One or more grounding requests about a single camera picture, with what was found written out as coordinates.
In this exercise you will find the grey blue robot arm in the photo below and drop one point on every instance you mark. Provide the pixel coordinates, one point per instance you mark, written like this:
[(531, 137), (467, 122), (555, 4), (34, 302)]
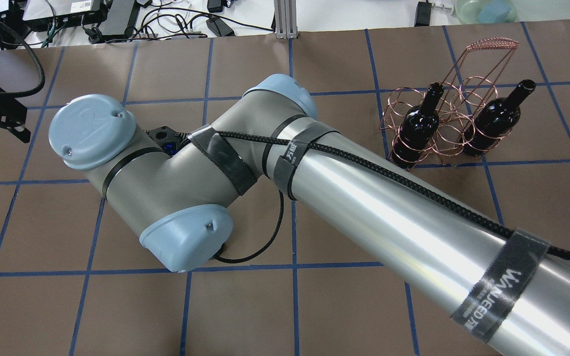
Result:
[(507, 288)]

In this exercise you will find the dark wine bottle near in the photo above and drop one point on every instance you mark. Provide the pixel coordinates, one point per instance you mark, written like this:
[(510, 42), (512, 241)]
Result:
[(418, 127)]

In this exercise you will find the dark wine bottle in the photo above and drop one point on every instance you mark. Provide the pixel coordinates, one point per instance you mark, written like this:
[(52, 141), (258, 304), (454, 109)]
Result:
[(418, 127), (496, 119)]

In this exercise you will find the dark wine bottle far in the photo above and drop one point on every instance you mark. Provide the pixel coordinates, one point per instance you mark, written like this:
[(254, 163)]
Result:
[(496, 119)]

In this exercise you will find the black power adapter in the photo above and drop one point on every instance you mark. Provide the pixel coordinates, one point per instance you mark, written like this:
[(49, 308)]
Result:
[(423, 13)]

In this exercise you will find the black power brick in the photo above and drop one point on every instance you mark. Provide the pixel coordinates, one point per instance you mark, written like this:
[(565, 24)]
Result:
[(121, 20)]

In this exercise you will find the green glass bowl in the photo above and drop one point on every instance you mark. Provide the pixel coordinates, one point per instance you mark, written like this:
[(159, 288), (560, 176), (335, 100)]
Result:
[(467, 11)]

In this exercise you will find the blue sponge block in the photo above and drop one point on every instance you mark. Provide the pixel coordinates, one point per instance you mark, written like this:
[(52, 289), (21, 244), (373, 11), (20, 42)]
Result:
[(494, 11)]

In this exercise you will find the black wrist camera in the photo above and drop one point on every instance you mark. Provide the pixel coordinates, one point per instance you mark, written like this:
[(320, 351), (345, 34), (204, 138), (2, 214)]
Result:
[(169, 140)]

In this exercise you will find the copper wire wine basket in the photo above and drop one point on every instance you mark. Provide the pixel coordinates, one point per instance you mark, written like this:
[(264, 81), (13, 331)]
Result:
[(466, 90)]

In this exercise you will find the aluminium frame post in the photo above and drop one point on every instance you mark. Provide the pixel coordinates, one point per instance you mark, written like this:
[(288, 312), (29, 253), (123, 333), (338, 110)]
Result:
[(286, 26)]

